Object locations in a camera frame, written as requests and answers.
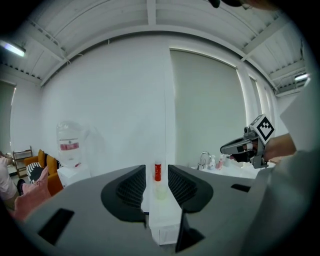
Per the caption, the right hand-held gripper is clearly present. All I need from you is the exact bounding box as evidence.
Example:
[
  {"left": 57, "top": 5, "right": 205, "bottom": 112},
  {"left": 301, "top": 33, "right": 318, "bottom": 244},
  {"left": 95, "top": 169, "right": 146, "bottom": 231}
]
[{"left": 219, "top": 113, "right": 276, "bottom": 170}]

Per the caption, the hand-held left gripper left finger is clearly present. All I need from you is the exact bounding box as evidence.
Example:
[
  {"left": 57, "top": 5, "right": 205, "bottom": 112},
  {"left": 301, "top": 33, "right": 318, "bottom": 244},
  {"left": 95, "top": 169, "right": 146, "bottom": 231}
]
[{"left": 100, "top": 164, "right": 148, "bottom": 229}]

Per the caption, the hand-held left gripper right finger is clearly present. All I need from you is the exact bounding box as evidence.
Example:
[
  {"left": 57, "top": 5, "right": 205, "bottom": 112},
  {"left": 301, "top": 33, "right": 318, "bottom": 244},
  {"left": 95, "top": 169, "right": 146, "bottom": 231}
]
[{"left": 167, "top": 164, "right": 215, "bottom": 254}]

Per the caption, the red tube item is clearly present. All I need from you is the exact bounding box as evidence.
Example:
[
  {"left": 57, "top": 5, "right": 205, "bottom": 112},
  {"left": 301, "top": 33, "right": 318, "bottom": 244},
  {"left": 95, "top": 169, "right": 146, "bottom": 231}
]
[{"left": 154, "top": 159, "right": 163, "bottom": 183}]

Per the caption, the person's right forearm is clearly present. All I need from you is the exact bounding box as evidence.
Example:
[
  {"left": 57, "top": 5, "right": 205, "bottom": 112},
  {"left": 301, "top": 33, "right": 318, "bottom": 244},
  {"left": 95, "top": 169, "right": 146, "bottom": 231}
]
[{"left": 264, "top": 133, "right": 298, "bottom": 161}]

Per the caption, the white sink counter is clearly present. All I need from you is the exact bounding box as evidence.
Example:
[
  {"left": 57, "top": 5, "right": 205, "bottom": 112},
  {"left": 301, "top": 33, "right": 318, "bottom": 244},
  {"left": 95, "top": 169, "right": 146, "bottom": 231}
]
[{"left": 188, "top": 159, "right": 277, "bottom": 180}]

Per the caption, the pink bottle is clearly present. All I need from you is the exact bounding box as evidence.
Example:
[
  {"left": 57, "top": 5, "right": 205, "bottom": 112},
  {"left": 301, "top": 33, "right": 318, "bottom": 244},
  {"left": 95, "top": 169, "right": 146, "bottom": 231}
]
[{"left": 215, "top": 153, "right": 226, "bottom": 170}]

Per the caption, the clear plastic cup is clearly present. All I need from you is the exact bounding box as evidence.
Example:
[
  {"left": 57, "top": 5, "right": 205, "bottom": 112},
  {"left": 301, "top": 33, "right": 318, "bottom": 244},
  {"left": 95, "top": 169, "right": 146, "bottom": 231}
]
[{"left": 154, "top": 184, "right": 168, "bottom": 201}]

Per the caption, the chrome faucet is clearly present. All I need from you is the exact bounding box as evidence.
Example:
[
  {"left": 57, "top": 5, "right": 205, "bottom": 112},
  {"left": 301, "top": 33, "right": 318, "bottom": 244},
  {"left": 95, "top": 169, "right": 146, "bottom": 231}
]
[{"left": 196, "top": 150, "right": 212, "bottom": 171}]

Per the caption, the white water dispenser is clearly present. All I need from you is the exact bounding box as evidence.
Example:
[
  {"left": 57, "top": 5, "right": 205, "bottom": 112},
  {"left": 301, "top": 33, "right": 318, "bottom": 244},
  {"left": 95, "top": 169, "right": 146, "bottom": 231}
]
[{"left": 57, "top": 165, "right": 92, "bottom": 188}]

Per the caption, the large grey window blind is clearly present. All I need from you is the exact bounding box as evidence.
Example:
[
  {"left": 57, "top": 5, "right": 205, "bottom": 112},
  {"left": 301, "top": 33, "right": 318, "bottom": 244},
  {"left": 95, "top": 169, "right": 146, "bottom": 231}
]
[{"left": 169, "top": 48, "right": 248, "bottom": 171}]

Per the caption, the person's white shirt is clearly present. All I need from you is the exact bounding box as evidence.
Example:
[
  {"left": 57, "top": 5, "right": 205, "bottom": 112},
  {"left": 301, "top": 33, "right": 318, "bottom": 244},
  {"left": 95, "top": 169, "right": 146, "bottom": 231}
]
[{"left": 238, "top": 73, "right": 320, "bottom": 256}]

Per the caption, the orange sofa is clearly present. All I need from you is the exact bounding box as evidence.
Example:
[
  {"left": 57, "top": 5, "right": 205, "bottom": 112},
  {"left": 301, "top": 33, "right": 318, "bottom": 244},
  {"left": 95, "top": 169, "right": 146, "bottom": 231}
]
[{"left": 23, "top": 149, "right": 64, "bottom": 197}]

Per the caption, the pink cushion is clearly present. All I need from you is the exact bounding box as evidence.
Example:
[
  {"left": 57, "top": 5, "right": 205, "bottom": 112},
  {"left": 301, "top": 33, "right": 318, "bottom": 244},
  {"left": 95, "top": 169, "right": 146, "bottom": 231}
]
[{"left": 13, "top": 165, "right": 53, "bottom": 222}]

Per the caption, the black white striped cushion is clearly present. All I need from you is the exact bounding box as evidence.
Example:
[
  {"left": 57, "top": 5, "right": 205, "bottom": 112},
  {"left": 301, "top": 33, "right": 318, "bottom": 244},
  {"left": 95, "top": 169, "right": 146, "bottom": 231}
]
[{"left": 25, "top": 161, "right": 45, "bottom": 185}]

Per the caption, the wooden shelf rack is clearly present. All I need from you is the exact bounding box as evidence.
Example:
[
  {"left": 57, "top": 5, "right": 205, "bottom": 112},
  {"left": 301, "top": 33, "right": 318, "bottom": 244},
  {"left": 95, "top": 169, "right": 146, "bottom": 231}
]
[{"left": 12, "top": 145, "right": 34, "bottom": 179}]

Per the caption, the small grey window blind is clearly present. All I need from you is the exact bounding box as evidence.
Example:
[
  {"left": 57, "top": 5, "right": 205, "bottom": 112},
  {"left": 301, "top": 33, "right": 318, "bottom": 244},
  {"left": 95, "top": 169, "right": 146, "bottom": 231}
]
[{"left": 0, "top": 79, "right": 17, "bottom": 154}]

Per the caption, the ceiling tube light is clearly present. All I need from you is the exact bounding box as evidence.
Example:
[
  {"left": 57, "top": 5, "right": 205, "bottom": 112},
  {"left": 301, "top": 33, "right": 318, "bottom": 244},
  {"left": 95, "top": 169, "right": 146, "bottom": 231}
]
[{"left": 0, "top": 39, "right": 27, "bottom": 58}]

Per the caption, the white wall conduit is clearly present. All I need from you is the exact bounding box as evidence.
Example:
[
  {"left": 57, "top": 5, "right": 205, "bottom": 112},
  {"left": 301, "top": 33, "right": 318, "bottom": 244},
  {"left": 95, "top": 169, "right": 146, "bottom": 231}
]
[{"left": 163, "top": 82, "right": 168, "bottom": 164}]

